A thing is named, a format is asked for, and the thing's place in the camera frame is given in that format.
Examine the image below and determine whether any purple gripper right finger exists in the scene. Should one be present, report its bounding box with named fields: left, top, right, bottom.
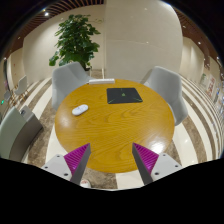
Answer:
left=132, top=143, right=182, bottom=185

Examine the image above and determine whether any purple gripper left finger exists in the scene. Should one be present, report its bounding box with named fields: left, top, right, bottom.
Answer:
left=42, top=144, right=91, bottom=185

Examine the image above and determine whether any white computer mouse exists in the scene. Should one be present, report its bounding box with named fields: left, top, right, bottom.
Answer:
left=72, top=104, right=89, bottom=116

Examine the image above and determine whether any black mouse pad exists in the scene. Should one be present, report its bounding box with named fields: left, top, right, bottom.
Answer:
left=106, top=88, right=142, bottom=104

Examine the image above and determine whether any round wooden table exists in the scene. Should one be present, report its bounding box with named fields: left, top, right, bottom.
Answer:
left=55, top=79, right=174, bottom=173

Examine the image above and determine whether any grey-green armchair near left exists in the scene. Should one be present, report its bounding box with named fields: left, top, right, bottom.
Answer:
left=0, top=106, right=43, bottom=162

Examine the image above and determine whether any grey chair right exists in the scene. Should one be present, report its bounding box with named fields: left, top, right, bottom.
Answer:
left=144, top=66, right=188, bottom=125

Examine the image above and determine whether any grey chair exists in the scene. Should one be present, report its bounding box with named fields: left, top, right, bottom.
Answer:
left=52, top=62, right=91, bottom=110
left=14, top=76, right=27, bottom=96
left=144, top=66, right=188, bottom=125

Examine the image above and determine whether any white keyboard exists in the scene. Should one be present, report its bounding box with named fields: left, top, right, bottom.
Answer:
left=88, top=78, right=115, bottom=85

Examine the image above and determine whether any grey chair far left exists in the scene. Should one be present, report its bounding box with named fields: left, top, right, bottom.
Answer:
left=14, top=76, right=27, bottom=96

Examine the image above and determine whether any large green potted plant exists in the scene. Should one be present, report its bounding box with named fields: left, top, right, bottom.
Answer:
left=49, top=14, right=100, bottom=70

